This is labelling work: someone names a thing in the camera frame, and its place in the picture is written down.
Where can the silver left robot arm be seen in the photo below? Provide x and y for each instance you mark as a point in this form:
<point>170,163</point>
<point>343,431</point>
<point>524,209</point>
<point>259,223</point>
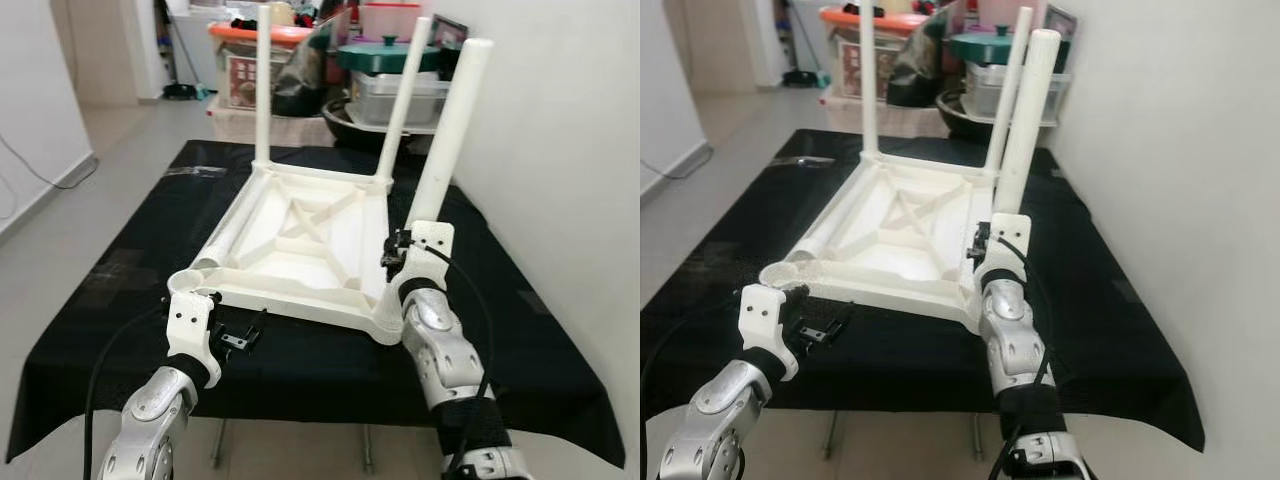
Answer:
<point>150,425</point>
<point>715,415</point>

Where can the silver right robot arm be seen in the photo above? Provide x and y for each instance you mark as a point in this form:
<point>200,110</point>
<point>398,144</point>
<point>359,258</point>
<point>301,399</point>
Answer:
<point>1015,340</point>
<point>445,350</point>

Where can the white plastic children table top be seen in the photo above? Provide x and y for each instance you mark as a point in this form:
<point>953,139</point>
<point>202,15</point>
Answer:
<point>890,260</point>
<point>300,270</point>

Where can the black tablecloth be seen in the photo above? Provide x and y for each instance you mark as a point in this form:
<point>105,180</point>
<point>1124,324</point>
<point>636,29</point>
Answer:
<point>100,340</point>
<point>720,330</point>

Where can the clear tape patch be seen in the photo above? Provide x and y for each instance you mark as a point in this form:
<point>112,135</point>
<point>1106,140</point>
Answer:
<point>115,275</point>

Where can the clear plastic container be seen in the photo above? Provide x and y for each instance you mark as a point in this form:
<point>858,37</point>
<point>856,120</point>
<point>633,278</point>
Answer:
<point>370,100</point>
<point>985,90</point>

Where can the clear tape strip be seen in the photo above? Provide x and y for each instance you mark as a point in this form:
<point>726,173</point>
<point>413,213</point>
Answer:
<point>812,160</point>
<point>195,171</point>

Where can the black bag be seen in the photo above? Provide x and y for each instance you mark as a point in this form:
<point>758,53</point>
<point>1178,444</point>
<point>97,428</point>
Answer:
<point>918,70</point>
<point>305,80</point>

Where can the beige low platform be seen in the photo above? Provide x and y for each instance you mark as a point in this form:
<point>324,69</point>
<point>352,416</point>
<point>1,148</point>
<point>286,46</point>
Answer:
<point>240,125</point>

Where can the green round pot lid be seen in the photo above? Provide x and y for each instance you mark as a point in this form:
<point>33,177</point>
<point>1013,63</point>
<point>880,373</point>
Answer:
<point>375,55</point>
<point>980,45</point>

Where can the white pink-lidded container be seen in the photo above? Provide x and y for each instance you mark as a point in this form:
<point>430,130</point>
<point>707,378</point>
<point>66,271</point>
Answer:
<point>390,18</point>
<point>1000,12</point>

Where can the green mop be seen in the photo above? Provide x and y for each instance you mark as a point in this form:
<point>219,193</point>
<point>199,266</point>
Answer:
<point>180,92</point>
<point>800,80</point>

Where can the orange lidded storage box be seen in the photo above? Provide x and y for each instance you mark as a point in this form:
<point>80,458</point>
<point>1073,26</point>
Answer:
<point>850,15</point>
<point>245,32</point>

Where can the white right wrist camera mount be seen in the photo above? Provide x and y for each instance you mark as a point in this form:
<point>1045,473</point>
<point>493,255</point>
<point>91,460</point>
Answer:
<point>1012,240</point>
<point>430,250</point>

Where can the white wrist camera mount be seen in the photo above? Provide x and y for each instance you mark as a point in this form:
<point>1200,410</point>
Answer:
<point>190,325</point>
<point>765,320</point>
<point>430,250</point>
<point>1012,240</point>

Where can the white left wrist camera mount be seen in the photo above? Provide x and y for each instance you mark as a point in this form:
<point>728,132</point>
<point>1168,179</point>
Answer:
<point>765,320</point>
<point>190,325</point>

